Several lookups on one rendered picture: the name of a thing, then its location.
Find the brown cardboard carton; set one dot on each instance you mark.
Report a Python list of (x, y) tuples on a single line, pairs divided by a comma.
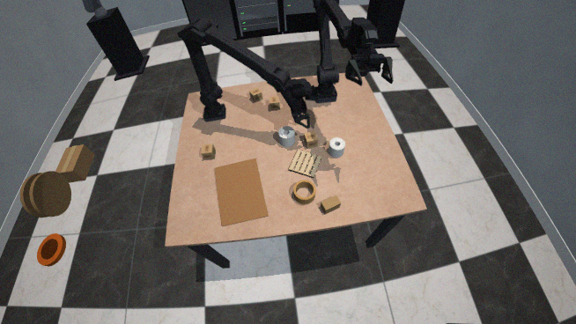
[(274, 103)]

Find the tan cardboard carton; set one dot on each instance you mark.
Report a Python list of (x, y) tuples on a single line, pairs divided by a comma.
[(311, 139), (256, 95), (208, 151)]

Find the small square wooden pallet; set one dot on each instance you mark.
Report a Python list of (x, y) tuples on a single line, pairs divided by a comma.
[(298, 159)]

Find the brown open cylinder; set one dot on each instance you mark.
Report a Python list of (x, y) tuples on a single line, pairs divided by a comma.
[(304, 184)]

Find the tan rectangular block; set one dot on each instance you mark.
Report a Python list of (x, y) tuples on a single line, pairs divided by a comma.
[(330, 204)]

